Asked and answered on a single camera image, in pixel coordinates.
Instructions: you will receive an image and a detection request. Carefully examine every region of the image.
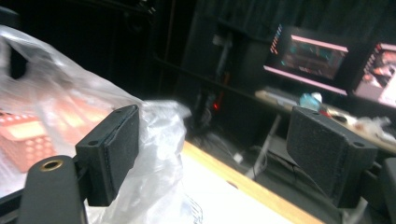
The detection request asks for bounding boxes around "clear plastic bag yellow face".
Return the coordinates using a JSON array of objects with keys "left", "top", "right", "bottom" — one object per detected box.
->
[{"left": 0, "top": 24, "right": 204, "bottom": 224}]

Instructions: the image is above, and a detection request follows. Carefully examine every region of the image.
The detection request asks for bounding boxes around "background desk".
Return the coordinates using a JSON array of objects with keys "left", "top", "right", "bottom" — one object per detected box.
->
[{"left": 254, "top": 89, "right": 396, "bottom": 185}]

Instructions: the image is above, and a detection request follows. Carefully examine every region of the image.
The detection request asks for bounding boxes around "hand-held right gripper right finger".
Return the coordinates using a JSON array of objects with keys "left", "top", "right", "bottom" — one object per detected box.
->
[{"left": 286, "top": 105, "right": 378, "bottom": 209}]

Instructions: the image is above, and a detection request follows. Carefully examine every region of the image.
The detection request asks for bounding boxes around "monitor with pink frame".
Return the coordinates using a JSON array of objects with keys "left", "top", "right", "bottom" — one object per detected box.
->
[
  {"left": 352, "top": 41, "right": 396, "bottom": 109},
  {"left": 262, "top": 23, "right": 350, "bottom": 96}
]

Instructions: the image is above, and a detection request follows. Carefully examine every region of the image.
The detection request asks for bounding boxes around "pink perforated plastic basket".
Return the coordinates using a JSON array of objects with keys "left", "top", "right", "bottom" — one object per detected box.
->
[{"left": 0, "top": 101, "right": 114, "bottom": 174}]

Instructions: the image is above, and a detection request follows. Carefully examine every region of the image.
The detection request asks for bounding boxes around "crumpled white plastic wrap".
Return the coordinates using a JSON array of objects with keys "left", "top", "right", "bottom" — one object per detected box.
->
[{"left": 354, "top": 116, "right": 396, "bottom": 145}]

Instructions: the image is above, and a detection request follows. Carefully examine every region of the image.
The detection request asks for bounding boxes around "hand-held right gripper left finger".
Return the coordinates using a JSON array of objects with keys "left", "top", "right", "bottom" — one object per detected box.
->
[{"left": 75, "top": 104, "right": 140, "bottom": 207}]

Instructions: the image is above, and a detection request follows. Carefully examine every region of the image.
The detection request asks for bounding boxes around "light blue tissue pack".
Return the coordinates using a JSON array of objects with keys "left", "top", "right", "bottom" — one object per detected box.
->
[{"left": 299, "top": 91, "right": 323, "bottom": 112}]

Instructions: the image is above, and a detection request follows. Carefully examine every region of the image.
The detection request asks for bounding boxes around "dark keyboard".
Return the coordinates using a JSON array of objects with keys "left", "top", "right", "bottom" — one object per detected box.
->
[{"left": 262, "top": 86, "right": 302, "bottom": 107}]

